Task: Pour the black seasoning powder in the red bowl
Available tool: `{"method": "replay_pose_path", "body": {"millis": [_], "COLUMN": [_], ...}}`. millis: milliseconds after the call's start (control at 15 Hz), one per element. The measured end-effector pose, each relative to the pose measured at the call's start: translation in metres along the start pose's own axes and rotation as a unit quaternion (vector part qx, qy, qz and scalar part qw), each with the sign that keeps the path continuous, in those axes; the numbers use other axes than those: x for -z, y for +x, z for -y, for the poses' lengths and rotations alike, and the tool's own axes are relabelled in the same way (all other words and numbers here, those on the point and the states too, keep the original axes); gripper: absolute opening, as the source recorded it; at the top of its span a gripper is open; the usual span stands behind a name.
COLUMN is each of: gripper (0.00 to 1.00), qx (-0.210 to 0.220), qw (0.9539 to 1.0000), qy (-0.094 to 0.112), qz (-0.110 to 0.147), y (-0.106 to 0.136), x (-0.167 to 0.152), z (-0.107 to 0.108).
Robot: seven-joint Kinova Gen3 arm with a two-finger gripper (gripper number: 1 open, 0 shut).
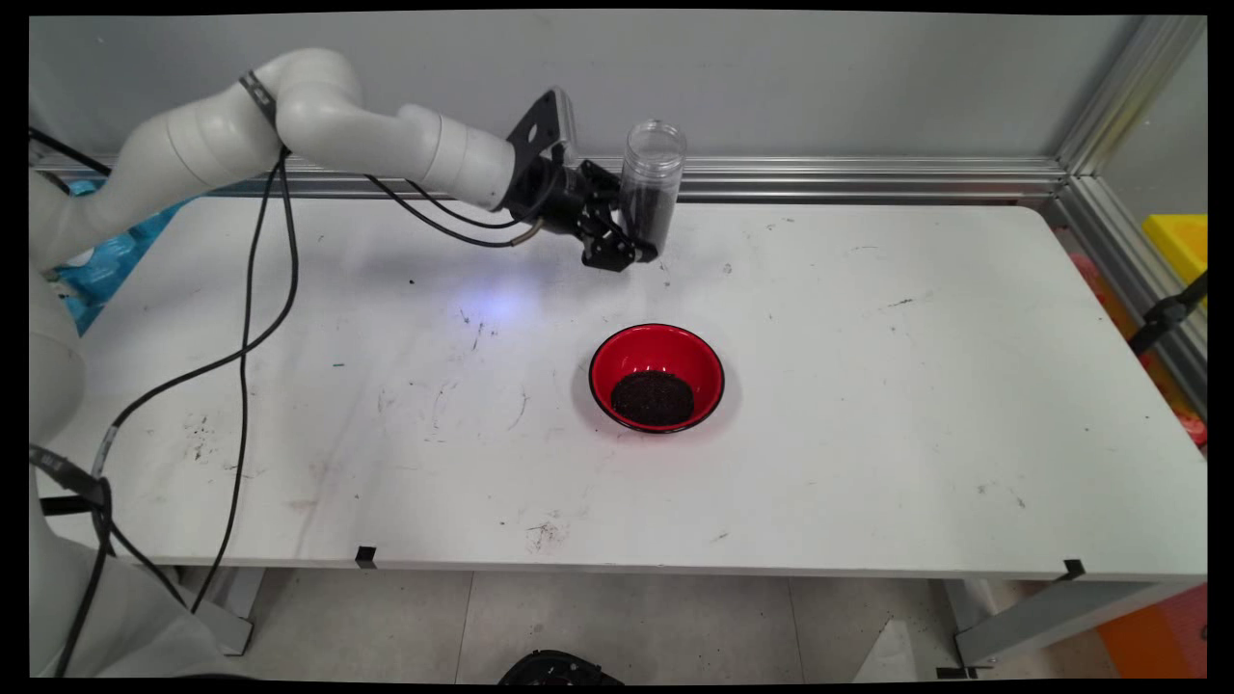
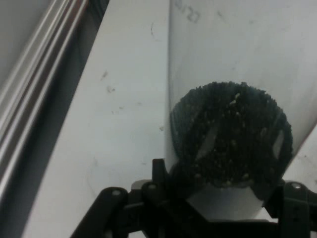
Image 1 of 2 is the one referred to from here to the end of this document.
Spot orange box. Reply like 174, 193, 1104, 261
1094, 583, 1208, 679

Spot yellow box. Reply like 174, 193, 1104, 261
1142, 214, 1208, 290

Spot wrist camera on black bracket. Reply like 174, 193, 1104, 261
506, 87, 581, 170

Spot black seeds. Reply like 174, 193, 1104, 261
622, 183, 678, 259
610, 371, 695, 428

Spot black seeds in bowl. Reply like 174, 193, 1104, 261
610, 371, 695, 428

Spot thin black cable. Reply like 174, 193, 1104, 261
188, 145, 570, 615

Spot red bowl with black rim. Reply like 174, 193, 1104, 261
589, 324, 726, 435

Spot black cable with white tag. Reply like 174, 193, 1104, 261
29, 149, 546, 678

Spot black background cable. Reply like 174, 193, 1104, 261
29, 128, 112, 176

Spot blue plastic tray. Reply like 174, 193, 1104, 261
53, 178, 199, 334

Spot grey table leg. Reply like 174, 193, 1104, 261
930, 576, 1196, 676
178, 567, 266, 656

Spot black object on floor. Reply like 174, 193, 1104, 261
499, 651, 623, 685

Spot aluminium frame corner post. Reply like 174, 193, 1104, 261
1056, 16, 1206, 176

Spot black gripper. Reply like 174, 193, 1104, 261
506, 157, 661, 273

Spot short aluminium frame rail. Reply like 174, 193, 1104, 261
1056, 173, 1208, 415

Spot clear plastic jar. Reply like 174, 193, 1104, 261
620, 120, 688, 261

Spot long aluminium frame rail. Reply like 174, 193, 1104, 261
34, 156, 1066, 203

